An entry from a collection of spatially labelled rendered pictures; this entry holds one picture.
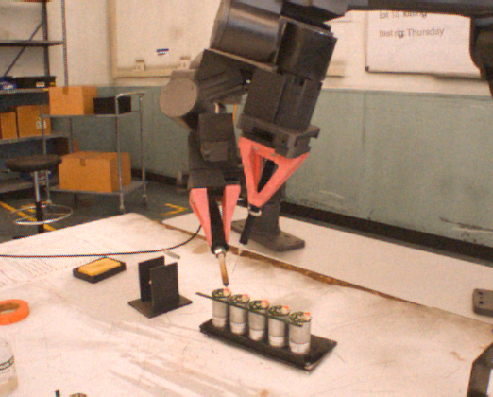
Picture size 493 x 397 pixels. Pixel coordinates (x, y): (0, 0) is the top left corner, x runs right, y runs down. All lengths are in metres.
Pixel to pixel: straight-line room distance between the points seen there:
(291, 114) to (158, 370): 0.32
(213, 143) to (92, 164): 3.42
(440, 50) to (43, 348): 2.88
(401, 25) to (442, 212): 1.23
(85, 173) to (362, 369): 3.62
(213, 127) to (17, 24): 4.77
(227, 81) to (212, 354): 0.32
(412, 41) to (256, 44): 2.81
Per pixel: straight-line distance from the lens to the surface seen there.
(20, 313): 0.74
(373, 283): 0.82
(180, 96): 0.65
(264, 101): 0.51
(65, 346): 0.66
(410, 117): 3.30
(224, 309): 0.61
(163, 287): 0.71
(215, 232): 0.68
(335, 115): 3.58
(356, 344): 0.64
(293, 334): 0.56
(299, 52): 0.51
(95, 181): 4.02
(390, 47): 3.34
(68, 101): 4.08
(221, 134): 0.62
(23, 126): 4.86
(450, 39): 3.18
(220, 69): 0.55
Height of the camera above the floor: 1.07
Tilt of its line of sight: 14 degrees down
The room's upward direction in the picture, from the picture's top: straight up
